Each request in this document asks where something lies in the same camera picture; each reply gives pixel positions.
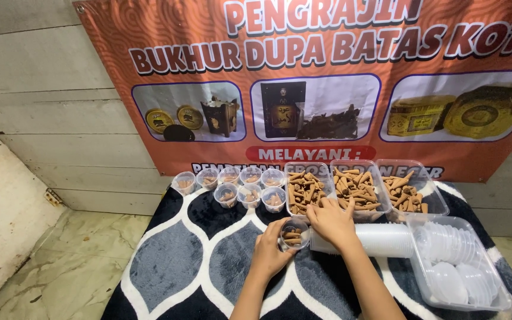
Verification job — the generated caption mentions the person's left hand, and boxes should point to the person's left hand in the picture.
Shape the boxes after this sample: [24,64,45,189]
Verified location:
[248,217,299,282]

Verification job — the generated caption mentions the person's right hand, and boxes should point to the person's right hand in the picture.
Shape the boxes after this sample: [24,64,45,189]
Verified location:
[306,197,361,255]

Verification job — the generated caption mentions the small clear plastic cup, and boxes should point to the small clear plastic cup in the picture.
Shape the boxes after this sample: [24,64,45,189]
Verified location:
[279,217,311,252]

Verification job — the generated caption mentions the incense cones in small cup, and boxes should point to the incense cones in small cup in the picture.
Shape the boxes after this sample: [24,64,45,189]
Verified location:
[283,228,304,246]

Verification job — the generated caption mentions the pile of brown incense cones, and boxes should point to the pile of brown incense cones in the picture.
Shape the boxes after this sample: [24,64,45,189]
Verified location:
[382,171,429,214]
[287,171,328,216]
[333,167,382,212]

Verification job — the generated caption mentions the stack of empty plastic cups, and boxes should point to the stack of empty plastic cups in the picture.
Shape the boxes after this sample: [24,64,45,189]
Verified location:
[309,223,417,259]

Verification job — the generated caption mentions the clear plastic tray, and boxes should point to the clear plastic tray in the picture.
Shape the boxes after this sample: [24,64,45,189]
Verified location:
[330,159,393,224]
[376,159,450,224]
[284,161,338,219]

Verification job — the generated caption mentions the grey navy white patterned rug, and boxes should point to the grey navy white patterned rug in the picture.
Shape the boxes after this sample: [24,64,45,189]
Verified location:
[100,180,512,320]

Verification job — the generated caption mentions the group of filled clear cups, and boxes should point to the group of filled clear cups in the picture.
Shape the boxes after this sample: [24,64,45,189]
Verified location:
[172,166,288,214]

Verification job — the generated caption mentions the large clear plastic container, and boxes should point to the large clear plastic container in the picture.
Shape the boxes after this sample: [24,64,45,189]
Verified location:
[406,215,512,312]

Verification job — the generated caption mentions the pile of clear plastic lids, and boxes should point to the pile of clear plastic lids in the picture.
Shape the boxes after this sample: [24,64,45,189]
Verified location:
[415,221,502,306]

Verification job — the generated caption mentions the rusty metal hinge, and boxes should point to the rusty metal hinge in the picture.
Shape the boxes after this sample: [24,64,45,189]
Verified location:
[44,188,63,207]

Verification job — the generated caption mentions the orange printed wall banner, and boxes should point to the orange printed wall banner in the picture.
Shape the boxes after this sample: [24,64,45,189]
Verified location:
[73,0,512,184]

